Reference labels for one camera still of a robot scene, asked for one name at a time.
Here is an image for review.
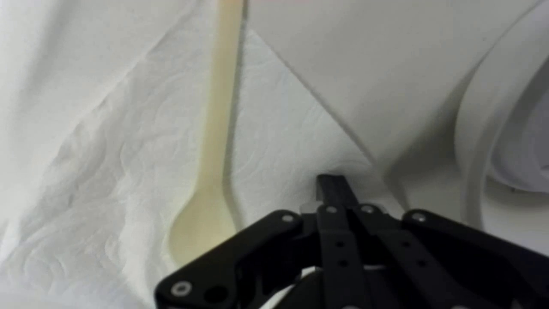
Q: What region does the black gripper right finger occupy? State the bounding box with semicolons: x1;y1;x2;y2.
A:
318;175;549;309

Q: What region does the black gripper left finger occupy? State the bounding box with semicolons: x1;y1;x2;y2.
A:
155;211;304;309

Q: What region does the white plastic bowl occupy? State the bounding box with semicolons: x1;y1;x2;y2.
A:
455;0;549;229

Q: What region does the cream plastic spoon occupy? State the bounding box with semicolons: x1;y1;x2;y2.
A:
169;0;246;263

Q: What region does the white paper napkin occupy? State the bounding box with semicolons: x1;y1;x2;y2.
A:
0;29;388;309

